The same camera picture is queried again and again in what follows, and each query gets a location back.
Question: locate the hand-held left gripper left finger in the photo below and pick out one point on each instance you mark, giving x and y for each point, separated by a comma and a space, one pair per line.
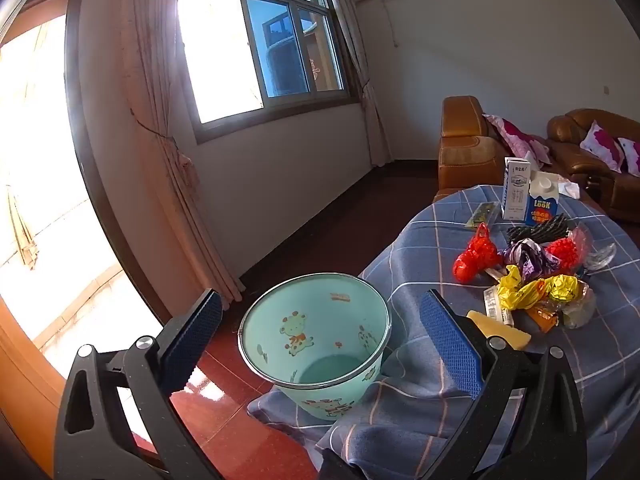
192, 337

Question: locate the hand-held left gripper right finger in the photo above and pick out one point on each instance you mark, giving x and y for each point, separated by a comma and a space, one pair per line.
450, 347

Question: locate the yellow sponge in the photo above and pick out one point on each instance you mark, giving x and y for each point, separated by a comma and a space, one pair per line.
500, 332

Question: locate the long white orange packet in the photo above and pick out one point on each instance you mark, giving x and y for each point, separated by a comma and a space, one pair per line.
497, 305

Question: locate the red mesh bag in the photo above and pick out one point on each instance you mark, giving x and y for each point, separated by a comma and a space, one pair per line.
475, 257

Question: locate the yellow foil wrapper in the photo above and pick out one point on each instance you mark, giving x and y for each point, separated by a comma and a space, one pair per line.
525, 290

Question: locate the purple foil wrapper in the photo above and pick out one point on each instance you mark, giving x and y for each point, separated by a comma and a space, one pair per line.
527, 257

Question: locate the light blue cartoon bin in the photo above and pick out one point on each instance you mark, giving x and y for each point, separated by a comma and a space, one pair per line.
320, 327

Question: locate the red yarn bundle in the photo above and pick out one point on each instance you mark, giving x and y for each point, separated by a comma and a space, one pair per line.
562, 255

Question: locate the black yarn bundle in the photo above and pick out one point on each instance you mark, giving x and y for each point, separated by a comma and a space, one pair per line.
540, 232

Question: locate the clear plastic scrap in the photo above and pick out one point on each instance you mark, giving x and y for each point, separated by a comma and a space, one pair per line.
600, 257

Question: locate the blue plaid tablecloth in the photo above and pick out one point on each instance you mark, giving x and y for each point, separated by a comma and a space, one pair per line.
430, 240

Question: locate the small green packet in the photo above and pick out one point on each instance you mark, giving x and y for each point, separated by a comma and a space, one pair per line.
481, 216

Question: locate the long beige tied curtain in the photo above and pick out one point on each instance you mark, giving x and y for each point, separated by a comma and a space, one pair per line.
165, 185

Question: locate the blue and white gable carton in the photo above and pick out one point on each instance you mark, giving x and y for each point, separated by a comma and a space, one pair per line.
542, 205

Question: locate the tall white carton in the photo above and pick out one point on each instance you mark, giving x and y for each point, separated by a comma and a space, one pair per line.
516, 190

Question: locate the wooden door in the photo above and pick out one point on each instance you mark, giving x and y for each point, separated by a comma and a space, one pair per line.
25, 385

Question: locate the orange leather armchair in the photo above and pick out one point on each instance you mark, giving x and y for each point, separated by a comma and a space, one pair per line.
465, 160

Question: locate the pink floral cloth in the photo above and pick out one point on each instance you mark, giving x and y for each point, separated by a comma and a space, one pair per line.
520, 142

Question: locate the brown leather sofa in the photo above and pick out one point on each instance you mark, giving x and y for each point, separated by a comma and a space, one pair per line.
565, 150

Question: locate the short beige tied curtain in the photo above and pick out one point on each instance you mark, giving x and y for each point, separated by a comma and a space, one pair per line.
367, 110

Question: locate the pink and white pillow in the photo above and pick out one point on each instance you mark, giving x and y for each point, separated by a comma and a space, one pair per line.
631, 157
602, 145

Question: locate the sliding glass window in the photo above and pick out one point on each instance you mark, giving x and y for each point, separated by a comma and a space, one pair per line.
220, 60

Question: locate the dark door frame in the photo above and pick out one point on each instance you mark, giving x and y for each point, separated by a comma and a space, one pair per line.
75, 110

